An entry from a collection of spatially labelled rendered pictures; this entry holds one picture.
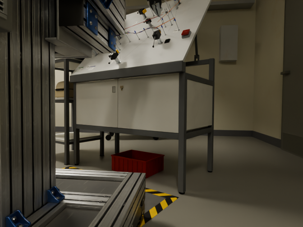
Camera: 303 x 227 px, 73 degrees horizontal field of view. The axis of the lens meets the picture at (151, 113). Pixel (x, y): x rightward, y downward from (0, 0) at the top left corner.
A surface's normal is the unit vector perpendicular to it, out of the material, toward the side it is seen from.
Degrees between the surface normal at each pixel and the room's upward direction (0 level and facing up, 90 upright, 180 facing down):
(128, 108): 90
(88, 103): 90
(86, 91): 90
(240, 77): 90
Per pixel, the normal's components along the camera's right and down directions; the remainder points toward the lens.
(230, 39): -0.13, 0.04
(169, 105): -0.57, 0.02
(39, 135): 0.99, 0.01
